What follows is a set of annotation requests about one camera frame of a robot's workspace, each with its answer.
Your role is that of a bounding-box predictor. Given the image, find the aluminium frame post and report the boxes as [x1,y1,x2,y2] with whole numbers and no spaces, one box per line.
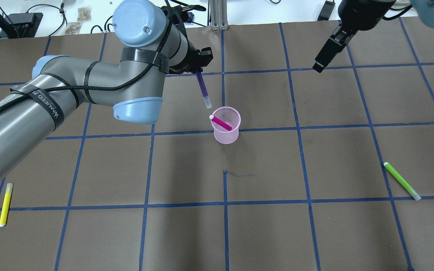
[207,0,229,31]

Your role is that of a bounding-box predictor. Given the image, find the yellow pen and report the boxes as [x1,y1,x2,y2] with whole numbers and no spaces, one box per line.
[0,183,14,227]

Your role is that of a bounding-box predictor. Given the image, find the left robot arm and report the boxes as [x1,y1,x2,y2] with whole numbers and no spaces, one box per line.
[0,0,213,180]

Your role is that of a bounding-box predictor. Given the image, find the pink mesh cup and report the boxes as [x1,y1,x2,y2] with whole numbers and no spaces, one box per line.
[209,107,241,145]

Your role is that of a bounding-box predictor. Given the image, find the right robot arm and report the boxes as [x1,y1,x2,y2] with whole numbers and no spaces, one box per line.
[312,0,434,73]

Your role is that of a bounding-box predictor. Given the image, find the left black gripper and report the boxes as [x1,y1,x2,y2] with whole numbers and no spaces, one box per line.
[172,38,214,74]

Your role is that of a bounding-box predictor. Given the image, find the black cable bundle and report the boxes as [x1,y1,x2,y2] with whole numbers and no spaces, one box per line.
[91,15,114,34]

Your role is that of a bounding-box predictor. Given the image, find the snack bag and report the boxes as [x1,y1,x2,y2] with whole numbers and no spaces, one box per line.
[65,21,82,35]
[77,6,92,22]

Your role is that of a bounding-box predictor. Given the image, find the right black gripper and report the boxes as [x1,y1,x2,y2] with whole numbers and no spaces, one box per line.
[312,0,395,73]

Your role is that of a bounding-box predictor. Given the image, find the green pen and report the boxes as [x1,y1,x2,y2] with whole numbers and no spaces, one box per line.
[384,162,421,201]

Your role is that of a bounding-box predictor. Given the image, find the black camera stand base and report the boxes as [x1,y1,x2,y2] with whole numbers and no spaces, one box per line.
[0,10,44,38]

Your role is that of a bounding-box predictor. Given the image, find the purple pen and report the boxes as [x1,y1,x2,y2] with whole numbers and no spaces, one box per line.
[195,69,212,109]

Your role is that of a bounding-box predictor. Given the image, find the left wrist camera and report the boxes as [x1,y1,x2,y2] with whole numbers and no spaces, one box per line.
[168,3,206,26]

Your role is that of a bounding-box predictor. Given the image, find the pink pen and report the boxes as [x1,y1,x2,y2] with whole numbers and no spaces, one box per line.
[209,115,233,131]

